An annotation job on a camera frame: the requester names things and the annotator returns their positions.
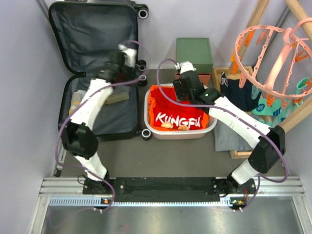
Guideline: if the brown glass bottle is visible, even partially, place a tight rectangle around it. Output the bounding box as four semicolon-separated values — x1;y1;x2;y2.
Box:
104;92;129;105

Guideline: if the red printed t-shirt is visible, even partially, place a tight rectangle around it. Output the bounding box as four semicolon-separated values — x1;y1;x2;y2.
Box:
150;84;204;131

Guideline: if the orange garment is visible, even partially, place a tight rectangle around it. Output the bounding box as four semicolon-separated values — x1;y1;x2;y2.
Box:
148;84;210;129

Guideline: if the small colourful drawer cabinet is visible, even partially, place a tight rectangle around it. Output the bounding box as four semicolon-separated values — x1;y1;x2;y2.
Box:
176;38;214;85

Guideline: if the beige garment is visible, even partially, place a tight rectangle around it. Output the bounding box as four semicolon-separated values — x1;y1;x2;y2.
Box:
69;90;86;114

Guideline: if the white plastic basin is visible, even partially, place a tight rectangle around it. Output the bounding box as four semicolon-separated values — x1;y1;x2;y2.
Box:
144;84;217;140

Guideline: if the black and white suitcase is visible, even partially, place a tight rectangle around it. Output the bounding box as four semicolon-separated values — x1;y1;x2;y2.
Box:
49;0;149;140

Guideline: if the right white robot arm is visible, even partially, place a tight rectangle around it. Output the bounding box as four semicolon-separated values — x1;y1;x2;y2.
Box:
173;70;285;193

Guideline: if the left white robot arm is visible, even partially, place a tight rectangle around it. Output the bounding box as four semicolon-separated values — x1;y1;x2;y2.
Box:
61;47;137;194

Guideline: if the dark navy garment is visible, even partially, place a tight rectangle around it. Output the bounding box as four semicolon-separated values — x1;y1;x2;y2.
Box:
220;72;261;112

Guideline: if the grey button shirt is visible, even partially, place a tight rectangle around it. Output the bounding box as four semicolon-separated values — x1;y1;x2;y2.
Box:
213;120;252;152

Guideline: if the teal patterned sock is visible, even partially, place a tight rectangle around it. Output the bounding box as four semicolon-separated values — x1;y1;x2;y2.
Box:
252;77;312;127

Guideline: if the pink round clip hanger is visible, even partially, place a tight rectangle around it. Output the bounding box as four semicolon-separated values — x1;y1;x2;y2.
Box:
232;18;312;107

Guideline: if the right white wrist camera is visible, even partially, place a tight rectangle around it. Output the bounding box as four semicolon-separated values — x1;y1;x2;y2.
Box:
175;61;196;74

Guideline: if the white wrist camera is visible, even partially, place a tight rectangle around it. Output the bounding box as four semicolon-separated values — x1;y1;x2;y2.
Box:
175;61;196;74
118;44;137;68

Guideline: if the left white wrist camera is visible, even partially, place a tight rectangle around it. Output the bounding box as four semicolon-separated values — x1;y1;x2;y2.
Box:
118;44;137;68

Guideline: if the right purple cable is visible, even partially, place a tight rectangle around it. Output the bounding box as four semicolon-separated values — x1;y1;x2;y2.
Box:
156;58;290;212

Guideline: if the purple cable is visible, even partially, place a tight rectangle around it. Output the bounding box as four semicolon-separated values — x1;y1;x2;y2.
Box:
55;40;149;212
156;58;290;212

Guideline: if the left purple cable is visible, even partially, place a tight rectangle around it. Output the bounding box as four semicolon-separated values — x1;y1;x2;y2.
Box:
55;40;149;212

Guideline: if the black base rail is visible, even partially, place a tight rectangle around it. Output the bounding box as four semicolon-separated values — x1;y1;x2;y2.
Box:
82;175;257;202

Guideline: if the wooden drying rack frame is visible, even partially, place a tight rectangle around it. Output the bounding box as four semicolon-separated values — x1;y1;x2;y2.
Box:
211;0;312;159

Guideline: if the aluminium frame rail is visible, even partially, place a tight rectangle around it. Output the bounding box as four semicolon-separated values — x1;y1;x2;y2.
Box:
28;166;312;234

